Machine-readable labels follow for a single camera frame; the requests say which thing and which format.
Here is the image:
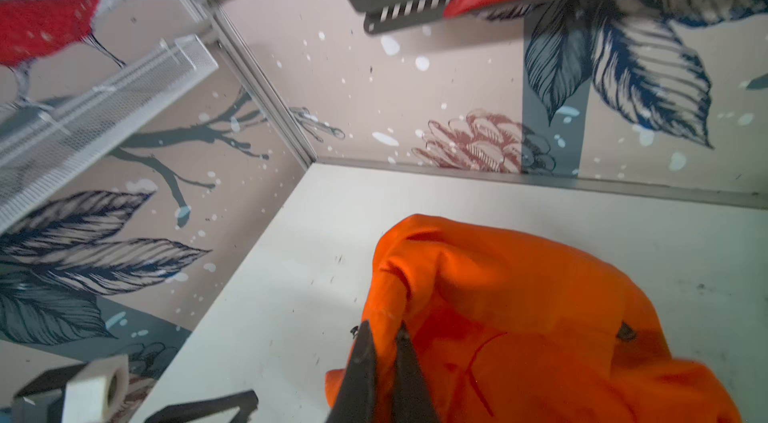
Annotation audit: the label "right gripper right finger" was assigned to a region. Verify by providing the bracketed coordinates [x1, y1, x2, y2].
[392, 323, 440, 423]

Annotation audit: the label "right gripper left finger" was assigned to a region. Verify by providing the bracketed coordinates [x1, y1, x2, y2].
[326, 320, 377, 423]

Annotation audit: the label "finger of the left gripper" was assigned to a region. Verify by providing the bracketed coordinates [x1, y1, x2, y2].
[145, 390, 259, 423]

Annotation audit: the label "orange shorts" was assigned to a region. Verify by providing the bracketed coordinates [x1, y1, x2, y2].
[360, 214, 740, 422]

